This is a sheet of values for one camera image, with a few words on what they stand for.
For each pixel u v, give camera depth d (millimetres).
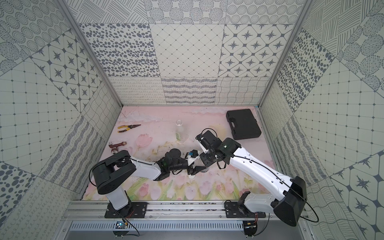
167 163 677
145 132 1041
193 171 734
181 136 929
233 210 734
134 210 731
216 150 521
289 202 370
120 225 715
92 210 747
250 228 720
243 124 1041
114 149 933
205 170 800
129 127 1074
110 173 469
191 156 701
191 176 852
